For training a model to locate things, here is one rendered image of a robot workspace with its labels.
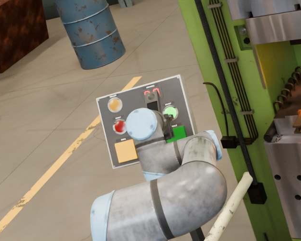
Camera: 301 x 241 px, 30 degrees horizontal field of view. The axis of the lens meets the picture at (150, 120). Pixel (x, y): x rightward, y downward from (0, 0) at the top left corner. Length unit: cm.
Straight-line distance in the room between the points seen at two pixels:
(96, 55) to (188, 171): 545
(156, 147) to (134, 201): 58
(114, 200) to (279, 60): 136
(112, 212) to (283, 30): 102
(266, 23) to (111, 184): 241
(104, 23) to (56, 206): 291
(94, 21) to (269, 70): 435
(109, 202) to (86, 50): 548
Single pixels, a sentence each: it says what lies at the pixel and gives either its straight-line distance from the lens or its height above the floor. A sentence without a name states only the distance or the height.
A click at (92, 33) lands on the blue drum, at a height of 41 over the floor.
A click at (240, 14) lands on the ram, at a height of 138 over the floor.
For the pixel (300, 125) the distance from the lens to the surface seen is 188.
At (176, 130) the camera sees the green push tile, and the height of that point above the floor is 103.
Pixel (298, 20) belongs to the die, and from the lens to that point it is 182.
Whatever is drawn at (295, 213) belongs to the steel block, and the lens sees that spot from 218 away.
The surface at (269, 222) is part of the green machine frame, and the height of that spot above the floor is 36.
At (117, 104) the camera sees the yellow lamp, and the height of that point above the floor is 116.
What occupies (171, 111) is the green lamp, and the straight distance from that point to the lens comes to 204.
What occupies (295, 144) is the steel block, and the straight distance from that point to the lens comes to 198.
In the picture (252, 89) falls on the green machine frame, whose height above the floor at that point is 103.
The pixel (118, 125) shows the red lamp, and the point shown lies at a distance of 209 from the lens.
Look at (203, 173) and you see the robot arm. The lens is 105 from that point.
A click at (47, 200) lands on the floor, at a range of 420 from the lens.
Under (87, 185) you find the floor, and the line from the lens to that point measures 413.
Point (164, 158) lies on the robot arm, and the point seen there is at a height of 118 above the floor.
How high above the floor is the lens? 193
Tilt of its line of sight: 24 degrees down
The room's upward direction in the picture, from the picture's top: 21 degrees counter-clockwise
